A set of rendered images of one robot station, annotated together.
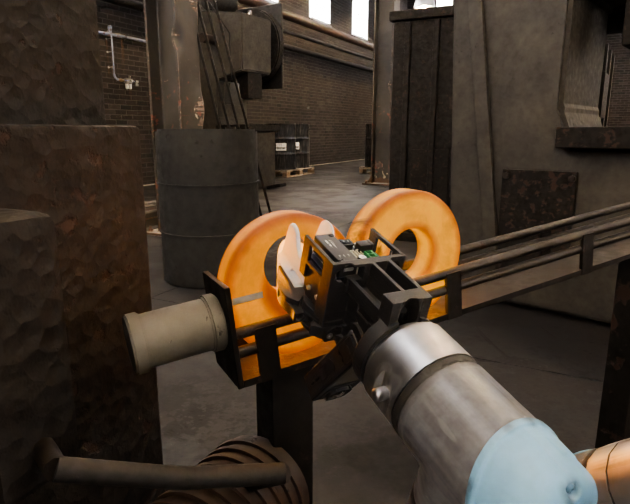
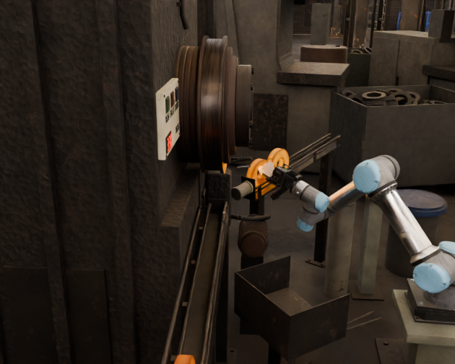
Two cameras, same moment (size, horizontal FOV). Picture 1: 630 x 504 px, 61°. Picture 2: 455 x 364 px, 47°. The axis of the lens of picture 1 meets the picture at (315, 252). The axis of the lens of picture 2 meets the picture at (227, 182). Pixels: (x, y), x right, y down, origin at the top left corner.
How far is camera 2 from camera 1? 1.91 m
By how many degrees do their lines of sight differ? 24
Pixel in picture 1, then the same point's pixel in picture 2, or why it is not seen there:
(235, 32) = not seen: outside the picture
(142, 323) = (240, 188)
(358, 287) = (288, 175)
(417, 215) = (281, 154)
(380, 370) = (297, 189)
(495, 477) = (318, 199)
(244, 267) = (254, 173)
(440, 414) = (309, 193)
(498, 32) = (242, 15)
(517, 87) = (254, 47)
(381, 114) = not seen: hidden behind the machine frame
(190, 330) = (248, 189)
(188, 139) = not seen: hidden behind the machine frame
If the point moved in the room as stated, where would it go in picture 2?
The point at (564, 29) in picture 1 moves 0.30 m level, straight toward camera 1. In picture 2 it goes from (276, 19) to (280, 20)
